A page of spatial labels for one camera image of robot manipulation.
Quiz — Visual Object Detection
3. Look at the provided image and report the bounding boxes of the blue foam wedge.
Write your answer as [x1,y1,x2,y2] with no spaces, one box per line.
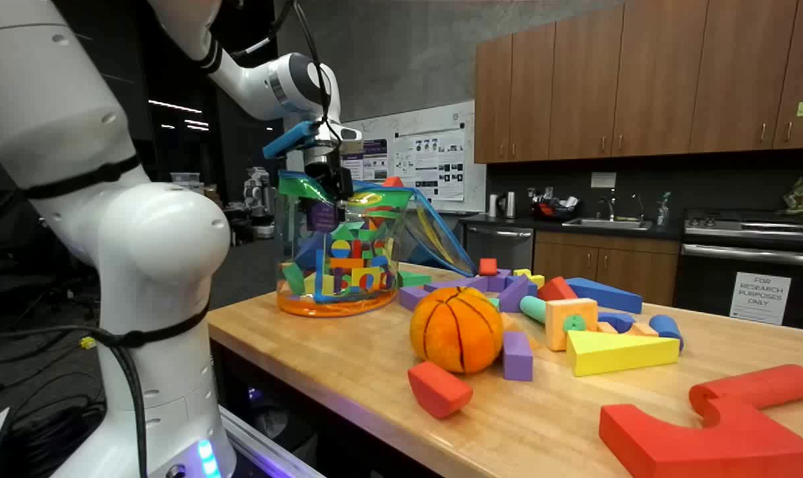
[565,277,644,315]

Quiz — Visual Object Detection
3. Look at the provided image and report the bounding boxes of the red foam triangle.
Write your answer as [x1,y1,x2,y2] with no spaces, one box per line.
[537,276,579,303]

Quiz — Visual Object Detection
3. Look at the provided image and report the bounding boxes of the red half-round foam block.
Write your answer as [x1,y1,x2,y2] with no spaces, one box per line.
[407,360,475,420]

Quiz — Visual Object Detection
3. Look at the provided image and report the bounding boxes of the yellow foam wedge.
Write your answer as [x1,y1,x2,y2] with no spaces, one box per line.
[565,329,680,378]

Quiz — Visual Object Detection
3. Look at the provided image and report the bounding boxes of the blue foam cylinder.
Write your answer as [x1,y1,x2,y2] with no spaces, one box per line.
[648,314,686,352]

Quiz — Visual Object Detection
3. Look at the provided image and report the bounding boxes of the blue foam half-round block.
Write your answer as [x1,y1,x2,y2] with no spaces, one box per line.
[597,311,636,334]

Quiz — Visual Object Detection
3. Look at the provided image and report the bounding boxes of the steel dishwasher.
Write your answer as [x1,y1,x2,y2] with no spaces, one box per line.
[464,224,536,272]

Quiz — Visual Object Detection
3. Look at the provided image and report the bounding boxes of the large red foam block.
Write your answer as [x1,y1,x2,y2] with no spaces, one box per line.
[599,363,803,478]

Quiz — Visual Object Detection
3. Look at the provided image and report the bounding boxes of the green foam cylinder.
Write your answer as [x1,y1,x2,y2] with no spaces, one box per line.
[519,295,548,325]

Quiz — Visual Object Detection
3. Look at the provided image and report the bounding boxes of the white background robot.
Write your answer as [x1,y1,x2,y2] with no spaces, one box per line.
[244,167,277,239]

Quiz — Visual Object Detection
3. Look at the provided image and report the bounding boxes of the stove with oven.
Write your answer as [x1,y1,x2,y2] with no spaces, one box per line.
[673,208,803,333]

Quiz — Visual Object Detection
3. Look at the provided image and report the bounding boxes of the whiteboard with posters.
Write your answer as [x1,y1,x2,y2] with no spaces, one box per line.
[340,100,488,214]

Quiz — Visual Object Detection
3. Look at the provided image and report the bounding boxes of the row of wooden base cabinets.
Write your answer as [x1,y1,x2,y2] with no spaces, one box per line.
[532,230,682,307]

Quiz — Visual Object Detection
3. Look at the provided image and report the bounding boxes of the row of wooden wall cabinets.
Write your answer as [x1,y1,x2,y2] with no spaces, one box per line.
[474,0,803,165]

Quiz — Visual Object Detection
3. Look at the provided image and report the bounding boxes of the orange foam cube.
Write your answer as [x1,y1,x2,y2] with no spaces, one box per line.
[545,297,599,352]

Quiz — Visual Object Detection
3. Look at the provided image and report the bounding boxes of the clear plastic bag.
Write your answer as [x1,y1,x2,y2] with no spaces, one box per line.
[273,170,477,319]

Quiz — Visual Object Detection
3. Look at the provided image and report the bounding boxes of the orange plush basketball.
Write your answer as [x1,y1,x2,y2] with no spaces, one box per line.
[409,286,506,375]

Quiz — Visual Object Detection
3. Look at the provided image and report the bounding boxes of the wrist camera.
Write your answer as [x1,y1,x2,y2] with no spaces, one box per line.
[263,120,321,159]

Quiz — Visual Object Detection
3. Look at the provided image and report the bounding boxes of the purple foam long block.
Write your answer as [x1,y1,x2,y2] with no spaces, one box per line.
[398,268,512,312]

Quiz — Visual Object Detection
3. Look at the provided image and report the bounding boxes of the heap of foam blocks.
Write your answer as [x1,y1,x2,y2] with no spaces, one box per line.
[279,206,398,304]

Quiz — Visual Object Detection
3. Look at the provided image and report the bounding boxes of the sink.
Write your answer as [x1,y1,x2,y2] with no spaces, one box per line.
[561,216,654,232]

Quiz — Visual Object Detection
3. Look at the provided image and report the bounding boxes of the white paper sign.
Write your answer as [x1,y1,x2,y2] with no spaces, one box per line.
[729,271,792,327]

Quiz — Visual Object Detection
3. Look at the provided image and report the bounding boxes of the dish rack with dishes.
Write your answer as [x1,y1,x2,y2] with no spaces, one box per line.
[527,187,581,222]

